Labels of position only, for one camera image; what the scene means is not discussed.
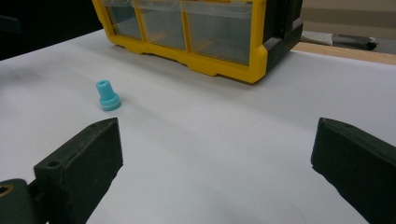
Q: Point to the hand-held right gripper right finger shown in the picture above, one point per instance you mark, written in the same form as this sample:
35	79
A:
358	161

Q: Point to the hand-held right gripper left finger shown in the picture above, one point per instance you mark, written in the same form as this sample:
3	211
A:
84	165

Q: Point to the yellow black drawer organizer cabinet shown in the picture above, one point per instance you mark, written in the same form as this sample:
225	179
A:
258	59

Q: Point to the clear plastic drawer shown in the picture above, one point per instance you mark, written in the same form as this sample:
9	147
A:
163	26
219	32
123	20

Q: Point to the small blue plastic plug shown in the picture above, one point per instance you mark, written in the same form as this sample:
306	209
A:
108	96

